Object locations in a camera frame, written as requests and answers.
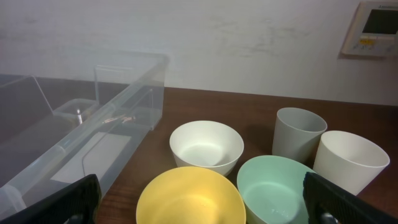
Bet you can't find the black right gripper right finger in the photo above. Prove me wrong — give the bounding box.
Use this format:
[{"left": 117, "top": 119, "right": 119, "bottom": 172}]
[{"left": 303, "top": 172, "right": 397, "bottom": 224}]

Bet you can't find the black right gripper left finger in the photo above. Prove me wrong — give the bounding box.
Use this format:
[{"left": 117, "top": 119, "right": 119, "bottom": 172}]
[{"left": 1, "top": 174, "right": 102, "bottom": 224}]

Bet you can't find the clear plastic storage container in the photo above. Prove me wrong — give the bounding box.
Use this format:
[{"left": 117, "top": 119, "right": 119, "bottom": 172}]
[{"left": 1, "top": 48, "right": 169, "bottom": 218}]

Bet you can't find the white plastic cup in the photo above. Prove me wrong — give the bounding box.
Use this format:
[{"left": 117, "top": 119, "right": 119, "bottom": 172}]
[{"left": 313, "top": 131, "right": 390, "bottom": 195}]

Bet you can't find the white paper label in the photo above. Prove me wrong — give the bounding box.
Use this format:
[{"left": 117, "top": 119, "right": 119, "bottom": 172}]
[{"left": 51, "top": 132, "right": 131, "bottom": 184}]

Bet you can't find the mint green plastic bowl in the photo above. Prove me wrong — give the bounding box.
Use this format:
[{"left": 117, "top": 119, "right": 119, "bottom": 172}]
[{"left": 237, "top": 156, "right": 313, "bottom": 224}]

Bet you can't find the grey plastic cup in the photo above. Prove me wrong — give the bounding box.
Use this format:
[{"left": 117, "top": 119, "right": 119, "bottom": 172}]
[{"left": 272, "top": 108, "right": 328, "bottom": 163}]

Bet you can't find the yellow plastic bowl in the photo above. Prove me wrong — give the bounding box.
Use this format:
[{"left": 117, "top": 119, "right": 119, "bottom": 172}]
[{"left": 136, "top": 166, "right": 246, "bottom": 224}]

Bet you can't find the white plastic bowl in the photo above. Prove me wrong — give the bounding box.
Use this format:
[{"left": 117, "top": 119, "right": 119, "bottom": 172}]
[{"left": 169, "top": 121, "right": 244, "bottom": 176}]

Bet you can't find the wall thermostat control panel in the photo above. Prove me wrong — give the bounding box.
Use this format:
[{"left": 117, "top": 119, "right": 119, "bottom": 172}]
[{"left": 341, "top": 1, "right": 397, "bottom": 57}]

